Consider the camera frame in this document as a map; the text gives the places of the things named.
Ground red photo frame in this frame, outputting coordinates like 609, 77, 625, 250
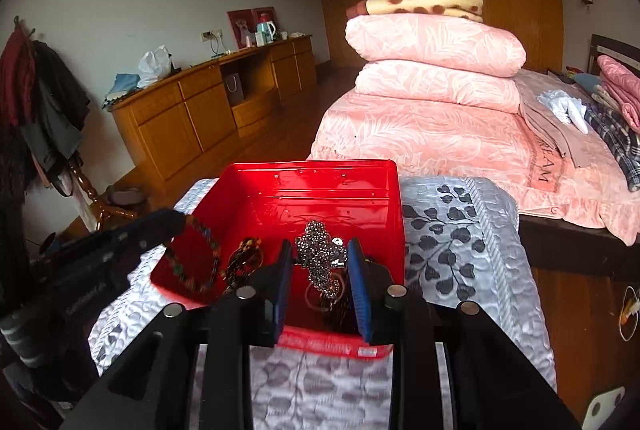
227, 8, 256, 49
251, 6, 277, 28

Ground multicoloured bead bracelet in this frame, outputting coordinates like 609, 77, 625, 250
165, 215, 223, 295

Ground folded pink quilt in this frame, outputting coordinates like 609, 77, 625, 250
345, 14, 527, 78
354, 61, 522, 115

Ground teal electric kettle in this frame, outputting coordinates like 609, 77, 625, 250
256, 13, 278, 44

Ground plaid clothing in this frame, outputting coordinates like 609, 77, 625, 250
582, 102, 640, 193

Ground pink metal bangle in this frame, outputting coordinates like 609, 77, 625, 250
304, 272, 351, 313

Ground dark wooden bed frame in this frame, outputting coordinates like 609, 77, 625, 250
517, 34, 640, 283

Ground white leaf-print quilted cover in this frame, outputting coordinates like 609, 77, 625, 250
87, 176, 558, 430

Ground white plastic bag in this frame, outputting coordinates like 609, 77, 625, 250
136, 44, 173, 89

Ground black bead necklace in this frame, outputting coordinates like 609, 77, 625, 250
322, 255, 393, 336

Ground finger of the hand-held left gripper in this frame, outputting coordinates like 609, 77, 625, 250
112, 208, 190, 261

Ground blue cloth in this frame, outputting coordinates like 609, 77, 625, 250
102, 72, 141, 109

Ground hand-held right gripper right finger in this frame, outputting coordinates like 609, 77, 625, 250
346, 237, 583, 430

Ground grey gift bag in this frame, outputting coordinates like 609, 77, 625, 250
223, 70, 246, 106

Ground beige towel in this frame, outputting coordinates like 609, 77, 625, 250
515, 82, 608, 191

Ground dark hanging clothes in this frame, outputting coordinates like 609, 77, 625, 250
0, 16, 91, 198

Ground silver chain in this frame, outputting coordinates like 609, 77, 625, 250
294, 220, 350, 305

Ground wooden sideboard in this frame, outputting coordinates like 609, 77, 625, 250
110, 34, 318, 183

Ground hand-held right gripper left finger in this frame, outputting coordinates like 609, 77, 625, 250
60, 239, 296, 430

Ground wooden coat rack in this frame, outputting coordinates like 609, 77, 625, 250
65, 155, 141, 233

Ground red tin box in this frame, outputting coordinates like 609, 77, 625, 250
150, 158, 406, 359

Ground white plastic piece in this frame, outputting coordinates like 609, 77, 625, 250
585, 387, 626, 430

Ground white gloves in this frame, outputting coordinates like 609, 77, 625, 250
537, 90, 590, 135

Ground grey bowl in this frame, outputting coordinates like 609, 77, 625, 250
107, 187, 146, 207

